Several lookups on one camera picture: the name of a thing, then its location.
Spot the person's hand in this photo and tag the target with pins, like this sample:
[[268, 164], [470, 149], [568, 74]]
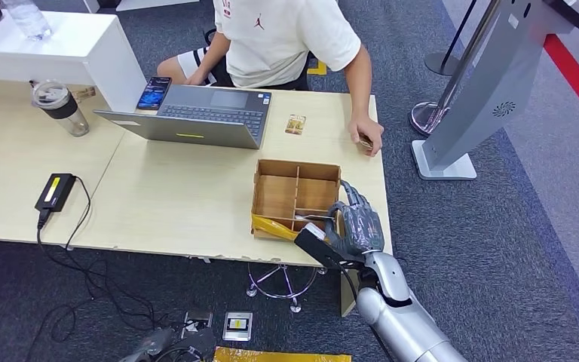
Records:
[[197, 77], [367, 127]]

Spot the clear tumbler with black band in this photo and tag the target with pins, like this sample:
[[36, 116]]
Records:
[[61, 107]]

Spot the silver kiosk stand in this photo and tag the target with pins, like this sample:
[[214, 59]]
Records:
[[484, 85]]

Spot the grey laptop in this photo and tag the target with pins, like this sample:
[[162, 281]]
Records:
[[194, 130]]

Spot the white desktop shelf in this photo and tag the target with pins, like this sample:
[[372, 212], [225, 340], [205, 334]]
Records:
[[69, 55]]

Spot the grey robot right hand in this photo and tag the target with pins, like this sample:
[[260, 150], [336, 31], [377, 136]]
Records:
[[359, 230]]

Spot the person's right hand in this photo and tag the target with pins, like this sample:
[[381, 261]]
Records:
[[197, 77]]

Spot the black smartphone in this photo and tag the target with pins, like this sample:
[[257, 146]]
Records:
[[153, 93]]

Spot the yellow floor tape corner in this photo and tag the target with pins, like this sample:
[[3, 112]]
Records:
[[279, 355]]

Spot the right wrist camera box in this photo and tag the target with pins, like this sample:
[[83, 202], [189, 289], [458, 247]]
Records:
[[319, 247]]

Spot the chrome stanchion post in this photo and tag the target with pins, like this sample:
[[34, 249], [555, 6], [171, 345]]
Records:
[[430, 117]]

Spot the black power adapter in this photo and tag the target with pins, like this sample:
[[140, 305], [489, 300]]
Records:
[[55, 192]]

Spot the chrome stool base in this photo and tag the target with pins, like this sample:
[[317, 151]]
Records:
[[282, 295]]

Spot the desk leg panel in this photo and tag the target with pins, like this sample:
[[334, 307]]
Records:
[[348, 295]]

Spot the dark stanchion post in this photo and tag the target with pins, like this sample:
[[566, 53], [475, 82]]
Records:
[[441, 64]]

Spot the wooden divided box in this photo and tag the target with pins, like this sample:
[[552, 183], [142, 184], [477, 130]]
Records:
[[274, 197]]

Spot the white room key card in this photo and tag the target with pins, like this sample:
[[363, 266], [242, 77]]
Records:
[[314, 218]]

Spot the clear plastic water bottle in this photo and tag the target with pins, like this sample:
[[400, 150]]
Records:
[[30, 20]]

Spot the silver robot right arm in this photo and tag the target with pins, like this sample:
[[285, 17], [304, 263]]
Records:
[[399, 319]]

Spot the seated person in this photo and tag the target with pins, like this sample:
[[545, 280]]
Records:
[[279, 45]]

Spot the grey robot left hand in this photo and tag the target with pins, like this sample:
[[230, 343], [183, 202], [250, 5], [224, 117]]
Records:
[[149, 345]]

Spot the person's left forearm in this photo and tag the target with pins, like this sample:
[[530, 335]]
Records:
[[362, 97]]

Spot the person's left hand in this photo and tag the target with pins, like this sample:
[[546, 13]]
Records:
[[367, 127]]

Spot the person's right forearm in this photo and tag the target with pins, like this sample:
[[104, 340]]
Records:
[[214, 55]]

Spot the gold patterned card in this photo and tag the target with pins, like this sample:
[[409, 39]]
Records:
[[295, 125]]

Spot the small tan card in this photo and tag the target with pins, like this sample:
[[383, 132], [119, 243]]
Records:
[[85, 93]]

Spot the closed steel floor socket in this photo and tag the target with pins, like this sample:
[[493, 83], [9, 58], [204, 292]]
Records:
[[237, 327]]

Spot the floor socket with plug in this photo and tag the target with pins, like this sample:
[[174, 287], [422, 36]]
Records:
[[197, 319]]

